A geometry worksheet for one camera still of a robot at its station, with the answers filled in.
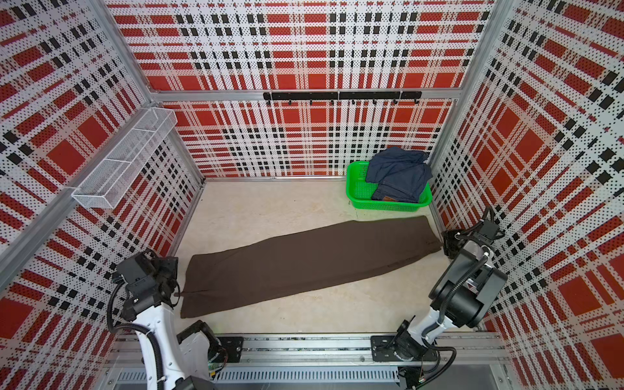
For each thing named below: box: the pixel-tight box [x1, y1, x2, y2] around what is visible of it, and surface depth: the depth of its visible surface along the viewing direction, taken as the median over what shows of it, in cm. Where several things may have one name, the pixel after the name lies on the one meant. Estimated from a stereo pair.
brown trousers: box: [173, 216, 442, 319], surface depth 95 cm
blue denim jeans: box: [365, 147, 434, 204], surface depth 116 cm
